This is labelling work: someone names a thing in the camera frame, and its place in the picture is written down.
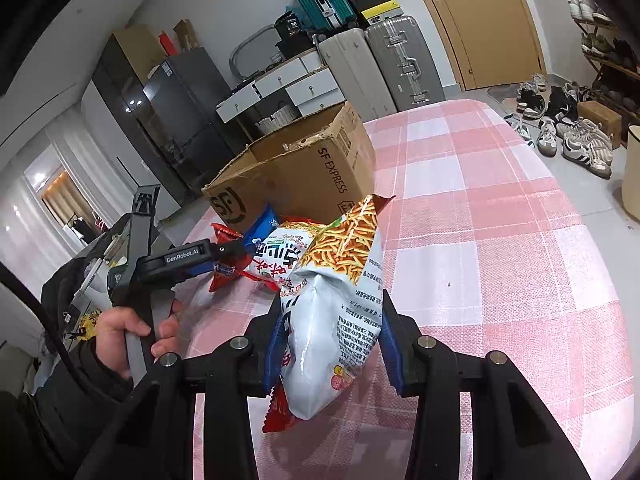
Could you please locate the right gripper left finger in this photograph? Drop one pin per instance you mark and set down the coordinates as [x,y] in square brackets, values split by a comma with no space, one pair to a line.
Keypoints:
[268,340]

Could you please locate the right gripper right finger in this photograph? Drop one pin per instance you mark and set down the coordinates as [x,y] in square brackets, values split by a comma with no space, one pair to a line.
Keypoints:
[399,334]

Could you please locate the white noodle snack bag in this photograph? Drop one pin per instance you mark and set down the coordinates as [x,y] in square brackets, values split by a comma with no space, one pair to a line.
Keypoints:
[277,255]
[332,314]

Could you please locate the black left sleeve forearm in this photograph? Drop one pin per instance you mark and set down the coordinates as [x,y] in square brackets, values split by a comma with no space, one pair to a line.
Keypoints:
[47,435]

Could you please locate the large red chip bag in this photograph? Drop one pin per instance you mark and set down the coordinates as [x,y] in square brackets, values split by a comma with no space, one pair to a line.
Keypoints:
[228,268]

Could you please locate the blue snack packet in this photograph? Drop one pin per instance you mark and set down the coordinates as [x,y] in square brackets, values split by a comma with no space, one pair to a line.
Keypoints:
[266,222]

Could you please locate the brown SF cardboard box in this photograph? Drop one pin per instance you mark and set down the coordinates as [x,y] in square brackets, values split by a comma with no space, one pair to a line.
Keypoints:
[317,168]

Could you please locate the dark grey refrigerator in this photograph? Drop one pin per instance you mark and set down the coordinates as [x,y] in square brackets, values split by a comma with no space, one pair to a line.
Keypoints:
[184,93]

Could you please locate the black glass cabinet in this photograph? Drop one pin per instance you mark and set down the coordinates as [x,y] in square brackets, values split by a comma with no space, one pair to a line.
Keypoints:
[121,73]

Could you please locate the white laundry basket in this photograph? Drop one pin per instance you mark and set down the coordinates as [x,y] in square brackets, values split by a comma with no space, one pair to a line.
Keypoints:
[281,118]

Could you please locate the white drawer desk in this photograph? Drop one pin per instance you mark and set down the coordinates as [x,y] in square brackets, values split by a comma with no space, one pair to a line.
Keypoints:
[308,82]

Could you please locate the oval mirror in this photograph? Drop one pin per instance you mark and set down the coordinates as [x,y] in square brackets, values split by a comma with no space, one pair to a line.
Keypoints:
[256,53]

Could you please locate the pile of shoes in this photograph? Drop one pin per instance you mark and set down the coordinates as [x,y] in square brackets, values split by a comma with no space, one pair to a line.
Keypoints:
[552,123]

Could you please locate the silver suitcase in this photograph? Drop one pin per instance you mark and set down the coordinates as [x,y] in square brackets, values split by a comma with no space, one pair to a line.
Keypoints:
[405,62]

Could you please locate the beige suitcase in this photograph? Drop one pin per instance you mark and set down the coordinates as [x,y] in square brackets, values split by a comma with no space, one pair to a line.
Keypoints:
[357,74]

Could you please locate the small cardboard box on floor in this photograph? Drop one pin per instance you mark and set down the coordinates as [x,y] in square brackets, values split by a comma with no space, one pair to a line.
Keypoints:
[609,121]

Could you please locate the wooden shoe rack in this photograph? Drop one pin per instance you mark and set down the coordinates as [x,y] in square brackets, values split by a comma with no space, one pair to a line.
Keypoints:
[616,84]

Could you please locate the wooden door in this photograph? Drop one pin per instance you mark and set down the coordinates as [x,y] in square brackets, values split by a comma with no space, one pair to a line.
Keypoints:
[488,42]

